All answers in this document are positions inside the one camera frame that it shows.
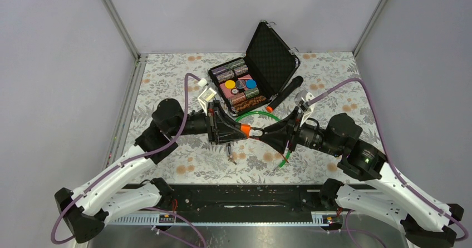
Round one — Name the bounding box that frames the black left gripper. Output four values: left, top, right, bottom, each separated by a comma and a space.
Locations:
170, 101, 248, 145

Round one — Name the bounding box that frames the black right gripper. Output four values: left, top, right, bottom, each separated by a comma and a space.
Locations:
258, 106, 343, 156

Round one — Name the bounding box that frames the orange padlock black shackle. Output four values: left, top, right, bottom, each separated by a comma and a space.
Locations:
240, 123, 264, 139

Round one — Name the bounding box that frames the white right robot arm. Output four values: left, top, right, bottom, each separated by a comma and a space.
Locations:
259, 110, 464, 247

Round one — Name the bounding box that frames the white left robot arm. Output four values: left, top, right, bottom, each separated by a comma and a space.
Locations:
51, 98, 251, 244

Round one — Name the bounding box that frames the yellow round chip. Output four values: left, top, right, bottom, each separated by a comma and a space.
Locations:
224, 80, 235, 90

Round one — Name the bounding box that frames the blue round chip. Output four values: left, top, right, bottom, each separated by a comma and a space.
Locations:
245, 79, 257, 90

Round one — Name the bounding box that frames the black poker chip case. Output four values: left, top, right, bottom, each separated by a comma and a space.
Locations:
208, 20, 300, 117

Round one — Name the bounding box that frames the green cable lock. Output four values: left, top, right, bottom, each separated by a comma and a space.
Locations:
225, 111, 292, 169

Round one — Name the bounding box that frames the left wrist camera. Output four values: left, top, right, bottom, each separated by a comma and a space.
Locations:
197, 86, 218, 115

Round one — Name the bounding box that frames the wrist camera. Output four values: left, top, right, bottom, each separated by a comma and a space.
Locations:
197, 86, 218, 115
295, 90, 315, 126

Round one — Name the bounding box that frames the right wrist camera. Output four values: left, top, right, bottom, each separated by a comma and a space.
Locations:
295, 90, 315, 126

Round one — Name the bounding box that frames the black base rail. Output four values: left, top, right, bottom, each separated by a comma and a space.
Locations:
113, 184, 344, 230

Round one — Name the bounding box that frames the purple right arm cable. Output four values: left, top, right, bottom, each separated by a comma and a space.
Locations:
308, 77, 470, 241

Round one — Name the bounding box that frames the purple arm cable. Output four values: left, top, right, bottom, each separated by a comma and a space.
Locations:
50, 73, 207, 245
308, 77, 470, 241

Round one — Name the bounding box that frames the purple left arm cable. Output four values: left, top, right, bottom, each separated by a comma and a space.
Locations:
50, 73, 207, 245

